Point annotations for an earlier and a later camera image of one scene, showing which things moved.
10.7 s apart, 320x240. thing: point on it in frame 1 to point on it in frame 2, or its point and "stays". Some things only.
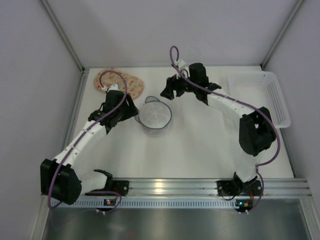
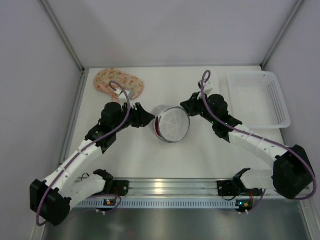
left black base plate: [114, 187] stays
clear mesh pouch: [154, 114] to [173, 125]
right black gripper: [173, 86] to [195, 106]
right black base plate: [236, 187] stays
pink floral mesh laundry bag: [135, 86] stays
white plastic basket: [261, 89] stays
